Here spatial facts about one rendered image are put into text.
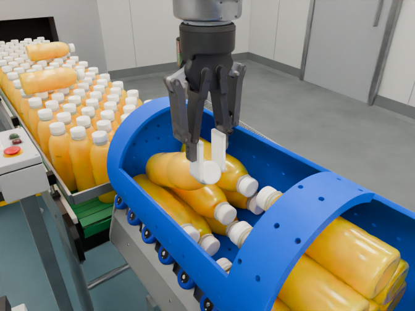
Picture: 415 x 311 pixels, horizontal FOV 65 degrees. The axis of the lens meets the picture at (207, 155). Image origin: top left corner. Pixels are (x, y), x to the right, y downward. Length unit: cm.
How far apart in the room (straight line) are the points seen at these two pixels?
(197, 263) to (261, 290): 12
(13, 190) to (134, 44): 446
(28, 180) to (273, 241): 64
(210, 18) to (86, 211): 69
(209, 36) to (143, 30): 481
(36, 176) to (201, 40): 59
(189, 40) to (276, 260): 29
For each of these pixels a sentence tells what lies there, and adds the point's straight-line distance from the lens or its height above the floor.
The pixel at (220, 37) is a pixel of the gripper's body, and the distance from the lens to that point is 43.
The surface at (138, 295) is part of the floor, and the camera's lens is 189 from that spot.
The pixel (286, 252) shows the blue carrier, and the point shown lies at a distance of 41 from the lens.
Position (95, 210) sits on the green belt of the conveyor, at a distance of 97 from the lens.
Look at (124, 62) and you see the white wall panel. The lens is 521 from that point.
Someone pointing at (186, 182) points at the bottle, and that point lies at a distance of 56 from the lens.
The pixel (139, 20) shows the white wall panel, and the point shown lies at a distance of 519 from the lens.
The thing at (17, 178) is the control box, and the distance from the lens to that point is 88.
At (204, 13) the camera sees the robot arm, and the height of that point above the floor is 144.
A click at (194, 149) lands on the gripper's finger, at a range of 50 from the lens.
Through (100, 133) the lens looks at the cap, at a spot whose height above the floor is 111.
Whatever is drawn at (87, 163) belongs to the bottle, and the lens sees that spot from 96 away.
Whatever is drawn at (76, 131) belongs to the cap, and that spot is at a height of 111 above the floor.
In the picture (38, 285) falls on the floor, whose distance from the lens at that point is 210.
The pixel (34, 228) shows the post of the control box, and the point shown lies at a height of 85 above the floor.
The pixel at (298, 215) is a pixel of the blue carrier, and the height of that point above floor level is 122.
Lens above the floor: 149
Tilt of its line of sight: 30 degrees down
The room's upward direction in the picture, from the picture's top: straight up
